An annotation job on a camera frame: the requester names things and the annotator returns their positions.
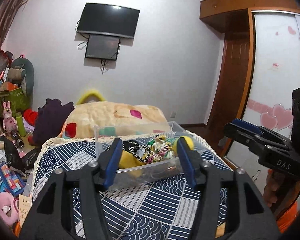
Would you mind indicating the brown wooden door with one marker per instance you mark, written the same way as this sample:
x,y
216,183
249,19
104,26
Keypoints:
x,y
230,87

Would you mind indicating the clear plastic storage bin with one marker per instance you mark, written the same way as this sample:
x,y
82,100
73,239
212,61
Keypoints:
x,y
144,133

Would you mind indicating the beige fleece blanket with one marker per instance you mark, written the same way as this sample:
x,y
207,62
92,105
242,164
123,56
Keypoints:
x,y
104,114

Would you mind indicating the green storage box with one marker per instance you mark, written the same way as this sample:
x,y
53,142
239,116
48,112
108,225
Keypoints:
x,y
18,100

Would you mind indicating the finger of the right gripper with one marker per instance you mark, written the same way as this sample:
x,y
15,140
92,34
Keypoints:
x,y
247,126
247,137

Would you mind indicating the red plush item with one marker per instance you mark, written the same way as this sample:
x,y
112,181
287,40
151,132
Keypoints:
x,y
30,116

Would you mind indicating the small black wall monitor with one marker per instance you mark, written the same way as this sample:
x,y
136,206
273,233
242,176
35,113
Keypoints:
x,y
102,47

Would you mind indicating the white wall socket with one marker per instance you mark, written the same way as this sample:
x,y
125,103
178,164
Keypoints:
x,y
173,114

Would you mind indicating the blue white patterned tablecloth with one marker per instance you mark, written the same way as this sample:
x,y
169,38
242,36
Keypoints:
x,y
163,209

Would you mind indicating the white sliding wardrobe door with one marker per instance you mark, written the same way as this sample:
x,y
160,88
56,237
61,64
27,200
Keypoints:
x,y
276,71

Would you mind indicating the yellow chair back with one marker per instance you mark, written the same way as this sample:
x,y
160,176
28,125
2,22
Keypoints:
x,y
91,95

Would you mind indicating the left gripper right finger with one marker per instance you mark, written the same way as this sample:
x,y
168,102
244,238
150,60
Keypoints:
x,y
247,215

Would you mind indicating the pink plush toy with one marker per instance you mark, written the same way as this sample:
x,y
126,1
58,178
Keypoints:
x,y
9,211

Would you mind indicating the grey green plush toy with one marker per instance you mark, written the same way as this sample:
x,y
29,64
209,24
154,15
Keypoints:
x,y
22,71

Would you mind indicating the black white striped scrunchie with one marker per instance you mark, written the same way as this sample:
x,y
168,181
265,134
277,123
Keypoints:
x,y
132,147

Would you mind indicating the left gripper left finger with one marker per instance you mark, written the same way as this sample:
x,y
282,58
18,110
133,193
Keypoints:
x,y
51,215

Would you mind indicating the black wall television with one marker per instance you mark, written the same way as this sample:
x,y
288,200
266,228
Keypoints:
x,y
107,19

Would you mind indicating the colourful block box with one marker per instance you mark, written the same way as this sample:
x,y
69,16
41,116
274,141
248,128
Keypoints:
x,y
12,180

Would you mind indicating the pink rabbit doll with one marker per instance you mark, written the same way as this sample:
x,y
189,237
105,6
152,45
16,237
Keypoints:
x,y
9,123

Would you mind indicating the wooden overhead cabinet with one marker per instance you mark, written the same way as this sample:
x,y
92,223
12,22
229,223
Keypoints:
x,y
232,15

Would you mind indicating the yellow felt ball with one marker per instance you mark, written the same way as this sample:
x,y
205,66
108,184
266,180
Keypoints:
x,y
188,140

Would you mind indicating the floral fabric scrunchie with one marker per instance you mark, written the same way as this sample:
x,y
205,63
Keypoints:
x,y
158,149

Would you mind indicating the dark purple garment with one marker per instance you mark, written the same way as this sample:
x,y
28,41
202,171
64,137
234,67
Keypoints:
x,y
50,120

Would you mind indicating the person's right hand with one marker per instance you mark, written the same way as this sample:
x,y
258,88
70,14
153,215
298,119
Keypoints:
x,y
270,189

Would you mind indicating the green bottle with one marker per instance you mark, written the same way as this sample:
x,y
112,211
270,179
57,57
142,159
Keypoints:
x,y
20,124

